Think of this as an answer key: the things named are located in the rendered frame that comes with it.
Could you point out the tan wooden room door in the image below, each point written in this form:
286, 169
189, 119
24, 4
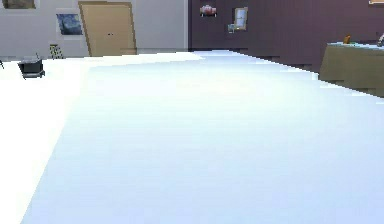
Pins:
108, 28

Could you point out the small orange object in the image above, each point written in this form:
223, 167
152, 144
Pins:
347, 39

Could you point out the small grey pink object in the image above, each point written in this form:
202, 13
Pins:
381, 40

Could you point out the small teal wall picture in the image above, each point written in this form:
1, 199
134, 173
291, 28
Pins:
231, 28

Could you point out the red white wall picture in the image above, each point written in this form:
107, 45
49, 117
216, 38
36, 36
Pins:
208, 10

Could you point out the tan framed wall picture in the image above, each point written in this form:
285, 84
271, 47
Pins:
240, 18

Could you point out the blue framed wall picture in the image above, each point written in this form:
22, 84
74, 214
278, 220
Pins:
69, 24

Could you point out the brown framed wall picture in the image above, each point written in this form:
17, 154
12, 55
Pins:
18, 3

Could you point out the pale orange wall frame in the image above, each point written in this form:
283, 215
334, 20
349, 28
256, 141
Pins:
376, 1

